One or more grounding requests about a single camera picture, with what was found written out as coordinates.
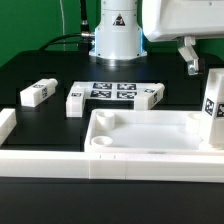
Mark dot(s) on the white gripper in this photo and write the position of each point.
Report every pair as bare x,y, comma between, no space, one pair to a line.
166,20

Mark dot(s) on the white desk top tray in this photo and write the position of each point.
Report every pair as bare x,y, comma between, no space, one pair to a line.
146,132

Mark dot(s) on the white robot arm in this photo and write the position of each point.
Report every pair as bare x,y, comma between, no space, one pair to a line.
125,24

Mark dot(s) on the tag marker base plate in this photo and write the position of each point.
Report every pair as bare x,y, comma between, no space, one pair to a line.
120,91

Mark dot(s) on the white U-shaped fence frame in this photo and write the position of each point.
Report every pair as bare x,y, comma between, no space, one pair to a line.
124,166

